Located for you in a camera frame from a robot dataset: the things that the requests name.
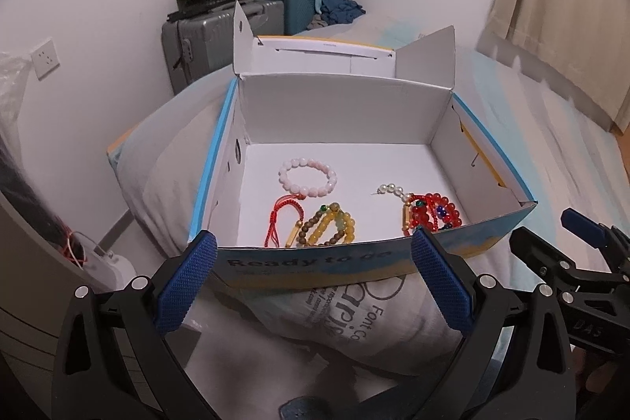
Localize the pink bead bracelet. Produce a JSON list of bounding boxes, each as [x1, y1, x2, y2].
[[278, 157, 339, 199]]

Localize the beige window curtain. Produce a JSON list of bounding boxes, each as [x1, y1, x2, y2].
[[475, 0, 630, 133]]

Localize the red cord bracelet gold tube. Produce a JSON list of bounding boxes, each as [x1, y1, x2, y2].
[[401, 194, 424, 238], [266, 195, 308, 248]]

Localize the white pearl bracelet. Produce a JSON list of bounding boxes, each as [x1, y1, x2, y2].
[[376, 183, 414, 204]]

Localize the white wall socket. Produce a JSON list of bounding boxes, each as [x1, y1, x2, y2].
[[30, 37, 62, 80]]

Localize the clear plastic bag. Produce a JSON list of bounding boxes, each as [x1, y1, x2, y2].
[[0, 51, 30, 185]]

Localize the dark cloth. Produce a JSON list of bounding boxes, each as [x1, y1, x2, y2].
[[0, 139, 70, 253]]

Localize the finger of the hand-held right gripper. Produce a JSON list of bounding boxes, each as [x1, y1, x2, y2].
[[509, 226, 612, 289], [561, 207, 630, 254]]

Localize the white cardboard box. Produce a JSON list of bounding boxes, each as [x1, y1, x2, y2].
[[189, 0, 538, 290]]

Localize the yellow bead bracelet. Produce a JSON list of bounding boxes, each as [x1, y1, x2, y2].
[[308, 202, 359, 246]]

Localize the grey suitcase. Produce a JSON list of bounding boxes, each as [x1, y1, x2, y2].
[[161, 0, 286, 95]]

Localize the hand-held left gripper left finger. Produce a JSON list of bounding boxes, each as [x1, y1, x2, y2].
[[52, 230, 222, 420]]

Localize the teal suitcase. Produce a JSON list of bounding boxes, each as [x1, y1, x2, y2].
[[272, 0, 330, 36]]

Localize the dark blue clothes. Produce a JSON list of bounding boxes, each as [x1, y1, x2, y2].
[[320, 0, 367, 26]]

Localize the brown wooden bead bracelet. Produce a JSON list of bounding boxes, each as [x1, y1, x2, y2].
[[300, 204, 355, 248]]

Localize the grey white pillow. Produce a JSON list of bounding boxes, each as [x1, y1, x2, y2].
[[106, 78, 237, 263]]

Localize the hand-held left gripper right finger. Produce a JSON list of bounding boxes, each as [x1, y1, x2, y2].
[[411, 227, 578, 420]]

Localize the multicoloured glass bead bracelet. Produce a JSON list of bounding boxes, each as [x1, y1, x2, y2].
[[406, 192, 464, 234]]

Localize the white plastic container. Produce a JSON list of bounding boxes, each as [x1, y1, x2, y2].
[[64, 230, 137, 289]]

